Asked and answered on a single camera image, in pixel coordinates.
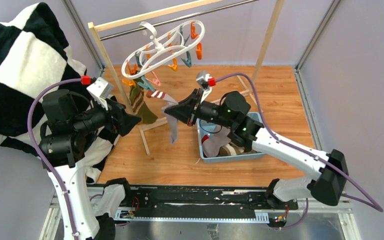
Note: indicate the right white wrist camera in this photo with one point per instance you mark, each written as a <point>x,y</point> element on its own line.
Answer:
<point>206,82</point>

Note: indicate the yellow clothes peg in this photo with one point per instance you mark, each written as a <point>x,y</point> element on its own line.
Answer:
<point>173,66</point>

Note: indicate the grey sock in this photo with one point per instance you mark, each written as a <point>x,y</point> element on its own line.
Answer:
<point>218,138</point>
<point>171,120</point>

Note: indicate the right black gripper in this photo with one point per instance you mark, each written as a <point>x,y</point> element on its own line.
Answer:
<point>183,110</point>

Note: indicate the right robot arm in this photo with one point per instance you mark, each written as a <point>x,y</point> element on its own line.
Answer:
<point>325,172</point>

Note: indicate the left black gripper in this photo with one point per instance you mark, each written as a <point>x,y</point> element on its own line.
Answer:
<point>114,123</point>

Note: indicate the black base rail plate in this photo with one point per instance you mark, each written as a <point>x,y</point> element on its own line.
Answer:
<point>188,202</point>

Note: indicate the green striped sock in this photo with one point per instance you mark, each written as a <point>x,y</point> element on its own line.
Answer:
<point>139,107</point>

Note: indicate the orange clothes peg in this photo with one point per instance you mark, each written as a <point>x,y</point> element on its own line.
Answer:
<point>193,33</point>
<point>199,52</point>

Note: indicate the teal clothes peg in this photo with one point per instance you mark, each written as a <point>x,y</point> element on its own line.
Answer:
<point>187,61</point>

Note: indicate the brown striped sock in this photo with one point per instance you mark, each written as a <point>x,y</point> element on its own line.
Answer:
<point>233,150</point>

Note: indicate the black white checkered blanket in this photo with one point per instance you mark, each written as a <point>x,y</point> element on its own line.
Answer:
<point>34,54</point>

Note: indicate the white round clip hanger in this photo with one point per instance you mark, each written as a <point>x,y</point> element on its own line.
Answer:
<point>161,49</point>

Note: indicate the pink clothes peg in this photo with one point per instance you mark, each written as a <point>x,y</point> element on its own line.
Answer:
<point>154,80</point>

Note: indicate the wooden clothes rack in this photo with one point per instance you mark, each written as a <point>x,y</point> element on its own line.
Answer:
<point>131,25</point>

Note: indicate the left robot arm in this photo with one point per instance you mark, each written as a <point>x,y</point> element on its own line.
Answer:
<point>71,134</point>

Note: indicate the light blue plastic basket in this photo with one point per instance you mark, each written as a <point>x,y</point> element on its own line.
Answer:
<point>204,128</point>

